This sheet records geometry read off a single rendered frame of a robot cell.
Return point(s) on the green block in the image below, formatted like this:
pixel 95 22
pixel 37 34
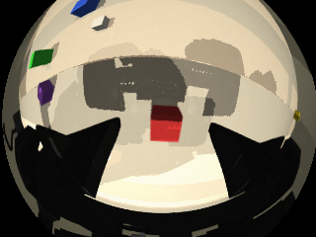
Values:
pixel 47 54
pixel 36 58

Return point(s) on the purple cube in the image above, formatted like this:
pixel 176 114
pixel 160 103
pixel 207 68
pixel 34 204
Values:
pixel 45 92

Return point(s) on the blue block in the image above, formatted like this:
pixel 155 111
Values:
pixel 83 7

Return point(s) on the small yellow cube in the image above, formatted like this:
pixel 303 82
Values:
pixel 296 115

